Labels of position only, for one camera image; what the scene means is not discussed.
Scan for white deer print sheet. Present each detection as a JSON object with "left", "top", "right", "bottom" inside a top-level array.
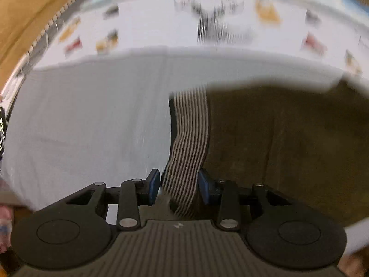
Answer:
[{"left": 28, "top": 0, "right": 369, "bottom": 93}]

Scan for brown corduroy pants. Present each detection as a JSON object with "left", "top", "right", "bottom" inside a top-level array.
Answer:
[{"left": 162, "top": 79, "right": 368, "bottom": 226}]

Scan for wooden bed frame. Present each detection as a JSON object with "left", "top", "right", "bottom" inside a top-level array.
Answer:
[{"left": 1, "top": 0, "right": 68, "bottom": 87}]

